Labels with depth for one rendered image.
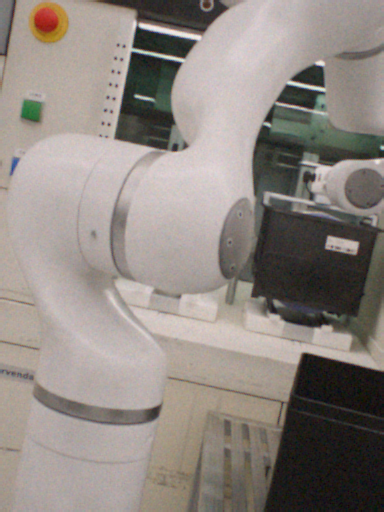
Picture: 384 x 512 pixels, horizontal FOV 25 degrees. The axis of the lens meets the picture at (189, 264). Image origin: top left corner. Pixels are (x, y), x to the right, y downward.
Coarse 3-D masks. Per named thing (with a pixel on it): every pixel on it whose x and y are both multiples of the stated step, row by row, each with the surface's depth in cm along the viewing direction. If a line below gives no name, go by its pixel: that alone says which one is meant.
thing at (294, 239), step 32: (288, 224) 165; (320, 224) 165; (352, 224) 164; (256, 256) 176; (288, 256) 166; (320, 256) 165; (352, 256) 165; (256, 288) 167; (288, 288) 166; (320, 288) 166; (352, 288) 166; (320, 320) 173
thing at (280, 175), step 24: (120, 72) 143; (24, 120) 145; (168, 144) 228; (264, 168) 233; (288, 168) 233; (312, 168) 227; (264, 192) 234; (288, 192) 234; (312, 192) 234; (336, 216) 234
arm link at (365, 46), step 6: (222, 0) 100; (228, 0) 99; (234, 0) 98; (240, 0) 98; (246, 0) 97; (228, 6) 100; (234, 6) 99; (378, 36) 113; (366, 42) 112; (372, 42) 113; (378, 42) 113; (354, 48) 113; (360, 48) 113; (366, 48) 113; (372, 48) 113
